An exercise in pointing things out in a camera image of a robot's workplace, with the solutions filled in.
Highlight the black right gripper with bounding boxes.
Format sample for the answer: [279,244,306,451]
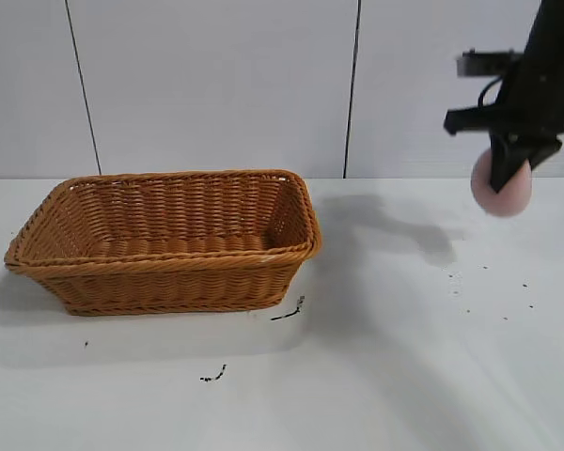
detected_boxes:
[443,63,564,194]

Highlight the pink peach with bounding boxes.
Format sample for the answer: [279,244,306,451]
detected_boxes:
[470,148,532,219]

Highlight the brown woven wicker basket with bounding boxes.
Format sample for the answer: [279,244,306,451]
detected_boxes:
[3,168,324,317]

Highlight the black camera cable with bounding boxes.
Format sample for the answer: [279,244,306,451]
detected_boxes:
[477,74,507,108]

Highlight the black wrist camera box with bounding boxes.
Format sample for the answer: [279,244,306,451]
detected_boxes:
[455,48,524,77]

